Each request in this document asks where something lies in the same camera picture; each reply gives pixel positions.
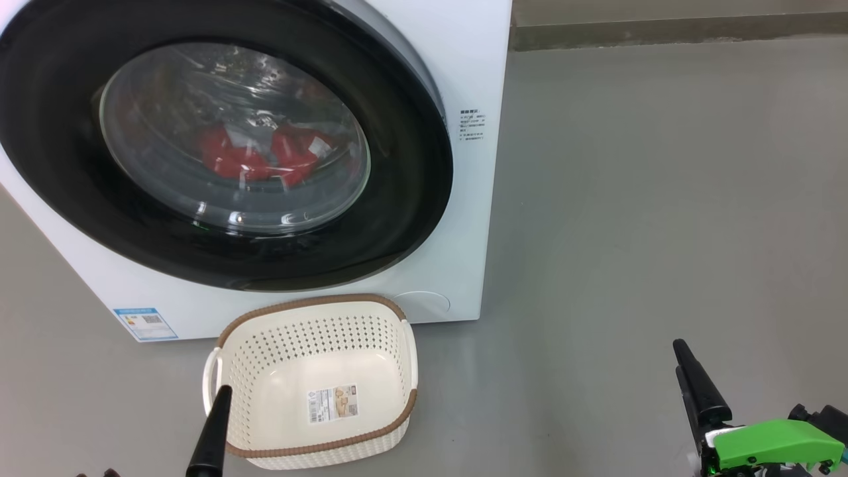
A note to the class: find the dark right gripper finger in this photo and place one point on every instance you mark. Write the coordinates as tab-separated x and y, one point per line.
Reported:
703	394
690	417

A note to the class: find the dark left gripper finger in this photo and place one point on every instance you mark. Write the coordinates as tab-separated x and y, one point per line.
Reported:
211	444

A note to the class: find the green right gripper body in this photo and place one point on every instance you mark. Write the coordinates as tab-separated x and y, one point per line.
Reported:
775	447

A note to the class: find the red cloth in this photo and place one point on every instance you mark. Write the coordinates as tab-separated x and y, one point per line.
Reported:
232	159

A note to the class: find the black round glass washer door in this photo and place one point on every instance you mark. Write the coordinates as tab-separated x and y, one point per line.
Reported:
411	199

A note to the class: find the cream perforated laundry basket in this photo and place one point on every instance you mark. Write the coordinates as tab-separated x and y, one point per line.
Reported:
318	358

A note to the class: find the white front-load washing machine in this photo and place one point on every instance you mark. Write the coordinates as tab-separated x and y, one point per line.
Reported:
464	232

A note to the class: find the paper label sticker with barcode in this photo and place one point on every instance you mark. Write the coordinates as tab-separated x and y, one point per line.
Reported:
332	405

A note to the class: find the blue energy label sticker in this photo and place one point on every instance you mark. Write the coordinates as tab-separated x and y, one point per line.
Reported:
146	323

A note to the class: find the round white filter cover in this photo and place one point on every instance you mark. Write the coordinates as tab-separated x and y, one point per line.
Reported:
424	303

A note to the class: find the printed instruction text label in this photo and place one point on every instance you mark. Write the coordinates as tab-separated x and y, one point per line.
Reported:
473	126

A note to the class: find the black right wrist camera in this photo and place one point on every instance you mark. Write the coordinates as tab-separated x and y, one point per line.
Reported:
831	419

